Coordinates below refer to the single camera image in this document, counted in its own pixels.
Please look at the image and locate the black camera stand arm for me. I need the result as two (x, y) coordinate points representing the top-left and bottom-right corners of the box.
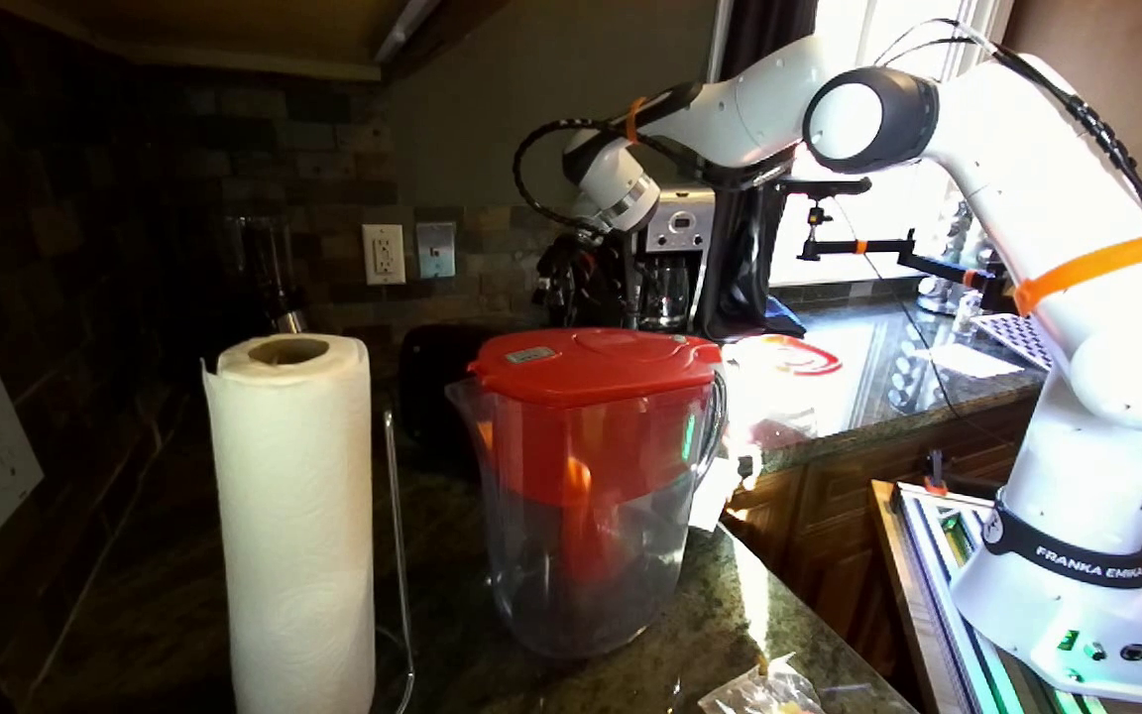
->
(779, 171), (1011, 297)

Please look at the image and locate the wooden base cabinet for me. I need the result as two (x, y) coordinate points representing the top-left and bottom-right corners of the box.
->
(726, 392), (1042, 690)

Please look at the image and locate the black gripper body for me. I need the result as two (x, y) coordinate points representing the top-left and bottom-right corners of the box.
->
(536, 223), (629, 322)

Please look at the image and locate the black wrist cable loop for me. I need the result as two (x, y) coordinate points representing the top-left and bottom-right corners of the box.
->
(506, 110), (625, 237)

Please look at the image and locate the wooden upper cabinet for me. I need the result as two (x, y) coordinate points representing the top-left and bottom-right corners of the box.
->
(0, 0), (466, 85)

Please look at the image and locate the wire paper towel holder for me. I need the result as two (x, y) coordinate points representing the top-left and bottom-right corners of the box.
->
(377, 404), (418, 714)

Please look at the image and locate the red lidded clear pitcher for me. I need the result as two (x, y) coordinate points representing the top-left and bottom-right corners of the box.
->
(442, 323), (728, 663)

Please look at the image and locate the red rimmed white plate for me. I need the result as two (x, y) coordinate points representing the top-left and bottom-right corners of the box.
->
(726, 330), (849, 400)

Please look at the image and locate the striped cloth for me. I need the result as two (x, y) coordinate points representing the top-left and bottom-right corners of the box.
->
(968, 307), (1060, 372)

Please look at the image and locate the grey wall plate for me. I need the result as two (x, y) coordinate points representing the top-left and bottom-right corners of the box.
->
(412, 219), (465, 286)

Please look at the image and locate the white paper towel roll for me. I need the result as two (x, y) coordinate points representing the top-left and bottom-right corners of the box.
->
(196, 330), (379, 714)

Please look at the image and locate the orange cable strap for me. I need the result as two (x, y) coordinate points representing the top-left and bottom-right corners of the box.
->
(618, 89), (660, 144)
(1007, 223), (1142, 318)

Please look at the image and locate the white wall plate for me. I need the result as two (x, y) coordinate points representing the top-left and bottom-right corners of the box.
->
(362, 219), (412, 289)

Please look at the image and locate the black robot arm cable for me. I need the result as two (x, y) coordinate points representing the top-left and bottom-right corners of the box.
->
(861, 13), (1142, 235)

